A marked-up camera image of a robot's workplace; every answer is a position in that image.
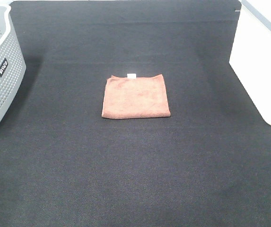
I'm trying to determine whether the orange towel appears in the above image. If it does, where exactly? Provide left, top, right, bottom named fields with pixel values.
left=101, top=74, right=171, bottom=119

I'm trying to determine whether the black fabric table mat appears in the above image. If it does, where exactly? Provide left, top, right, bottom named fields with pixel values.
left=0, top=0, right=271, bottom=227

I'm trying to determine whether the white plastic storage bin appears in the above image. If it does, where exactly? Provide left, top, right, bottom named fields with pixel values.
left=229, top=0, right=271, bottom=125

